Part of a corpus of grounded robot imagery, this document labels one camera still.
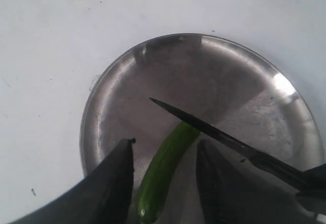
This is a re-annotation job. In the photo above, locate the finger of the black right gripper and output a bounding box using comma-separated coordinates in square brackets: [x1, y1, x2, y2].
[295, 164, 325, 215]

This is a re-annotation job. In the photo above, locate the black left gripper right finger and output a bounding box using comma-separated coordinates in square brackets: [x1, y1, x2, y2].
[196, 139, 317, 223]

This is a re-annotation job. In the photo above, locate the green cucumber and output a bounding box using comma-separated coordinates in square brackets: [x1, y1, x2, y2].
[135, 122, 201, 223]

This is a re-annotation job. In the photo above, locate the round stainless steel plate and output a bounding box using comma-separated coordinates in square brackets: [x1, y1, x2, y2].
[78, 32, 324, 184]

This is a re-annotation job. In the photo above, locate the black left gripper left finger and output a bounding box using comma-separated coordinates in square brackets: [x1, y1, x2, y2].
[15, 138, 135, 223]

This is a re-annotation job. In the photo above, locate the black handled kitchen knife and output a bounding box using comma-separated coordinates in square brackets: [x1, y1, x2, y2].
[150, 98, 325, 191]

